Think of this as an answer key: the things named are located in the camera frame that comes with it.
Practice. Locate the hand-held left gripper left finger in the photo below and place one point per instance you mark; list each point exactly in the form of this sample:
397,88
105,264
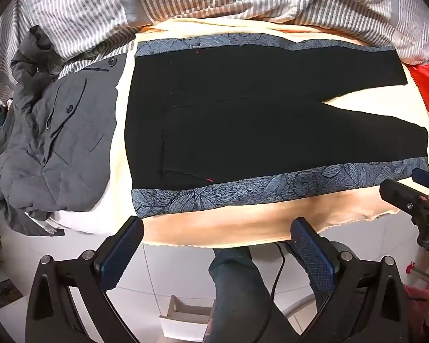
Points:
123,246

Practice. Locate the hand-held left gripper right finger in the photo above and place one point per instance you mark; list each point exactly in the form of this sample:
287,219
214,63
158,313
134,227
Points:
312,253

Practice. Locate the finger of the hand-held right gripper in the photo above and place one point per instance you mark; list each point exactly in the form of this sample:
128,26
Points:
396,193
425,177

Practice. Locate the black pants floral side stripes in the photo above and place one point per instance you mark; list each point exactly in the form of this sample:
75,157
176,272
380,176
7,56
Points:
253,125

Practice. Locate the white bed sheet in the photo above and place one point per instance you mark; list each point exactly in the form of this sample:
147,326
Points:
93,221

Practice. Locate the person's leg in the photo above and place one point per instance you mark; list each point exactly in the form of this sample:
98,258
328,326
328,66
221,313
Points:
236,293

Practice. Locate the white box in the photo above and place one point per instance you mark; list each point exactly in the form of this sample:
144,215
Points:
186,311

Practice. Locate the peach fleece blanket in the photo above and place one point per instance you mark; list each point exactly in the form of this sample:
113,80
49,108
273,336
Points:
218,225

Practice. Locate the dark floor mat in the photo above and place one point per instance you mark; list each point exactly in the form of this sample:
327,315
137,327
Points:
0,293

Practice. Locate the grey quilted jacket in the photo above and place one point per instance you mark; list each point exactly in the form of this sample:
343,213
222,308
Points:
57,132

